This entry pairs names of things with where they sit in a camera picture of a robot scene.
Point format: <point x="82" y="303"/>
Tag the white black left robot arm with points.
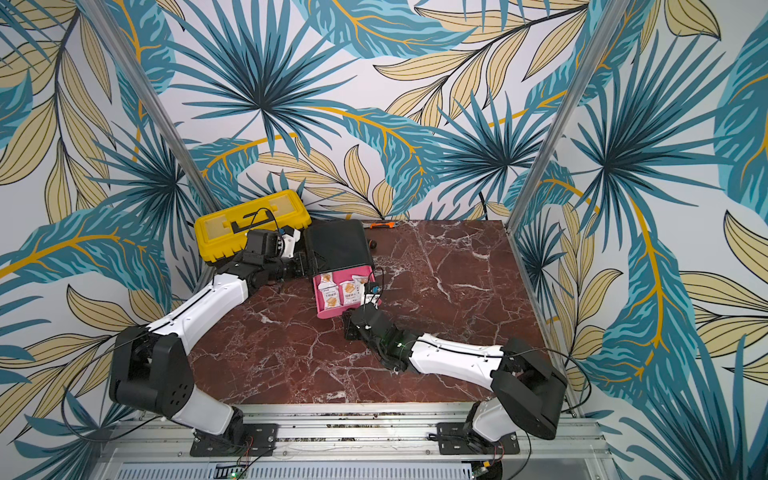
<point x="150" y="370"/>

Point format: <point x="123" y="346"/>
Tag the pink top drawer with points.
<point x="339" y="277"/>

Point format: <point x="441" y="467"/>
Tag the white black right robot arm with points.
<point x="528" y="391"/>

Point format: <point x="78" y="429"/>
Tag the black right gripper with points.
<point x="358" y="318"/>

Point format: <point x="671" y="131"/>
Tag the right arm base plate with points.
<point x="457" y="439"/>

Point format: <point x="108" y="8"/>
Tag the white cookie packet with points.
<point x="351" y="292"/>
<point x="361" y="279"/>
<point x="329" y="291"/>

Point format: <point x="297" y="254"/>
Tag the orange handled adjustable wrench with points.
<point x="381" y="225"/>

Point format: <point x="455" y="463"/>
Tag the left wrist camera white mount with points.
<point x="272" y="244"/>

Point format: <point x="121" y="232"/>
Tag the aluminium corner post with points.
<point x="127" y="58"/>
<point x="594" y="50"/>

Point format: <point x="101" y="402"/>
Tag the aluminium left corner post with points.
<point x="127" y="58"/>

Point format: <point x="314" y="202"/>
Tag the black drawer cabinet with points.
<point x="337" y="245"/>

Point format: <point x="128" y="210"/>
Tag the yellow black toolbox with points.
<point x="222" y="234"/>

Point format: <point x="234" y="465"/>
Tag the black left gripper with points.
<point x="302" y="269"/>

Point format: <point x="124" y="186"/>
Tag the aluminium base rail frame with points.
<point x="358" y="441"/>

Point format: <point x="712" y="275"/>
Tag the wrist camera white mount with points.
<point x="372" y="293"/>
<point x="272" y="244"/>

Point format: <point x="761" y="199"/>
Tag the aluminium right corner post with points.
<point x="594" y="50"/>

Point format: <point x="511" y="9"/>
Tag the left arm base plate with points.
<point x="247" y="439"/>

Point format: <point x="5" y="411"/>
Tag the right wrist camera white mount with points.
<point x="372" y="293"/>

